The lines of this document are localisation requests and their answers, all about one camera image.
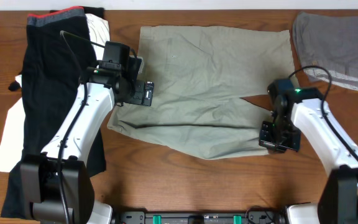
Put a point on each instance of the white garment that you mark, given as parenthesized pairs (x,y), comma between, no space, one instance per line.
(11,145)

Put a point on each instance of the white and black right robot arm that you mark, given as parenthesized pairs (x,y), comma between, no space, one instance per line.
(299,112)

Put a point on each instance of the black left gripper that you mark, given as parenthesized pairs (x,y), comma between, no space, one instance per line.
(138,98)

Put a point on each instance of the folded grey shorts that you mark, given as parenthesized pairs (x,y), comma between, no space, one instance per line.
(331,43)

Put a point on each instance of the khaki green shorts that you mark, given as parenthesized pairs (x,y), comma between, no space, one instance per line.
(202,78)

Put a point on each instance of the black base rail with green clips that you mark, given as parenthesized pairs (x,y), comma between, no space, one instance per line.
(258,216)

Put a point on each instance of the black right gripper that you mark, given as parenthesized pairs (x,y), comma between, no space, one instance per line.
(266,140)

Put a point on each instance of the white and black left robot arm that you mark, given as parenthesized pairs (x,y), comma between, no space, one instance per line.
(56,182)

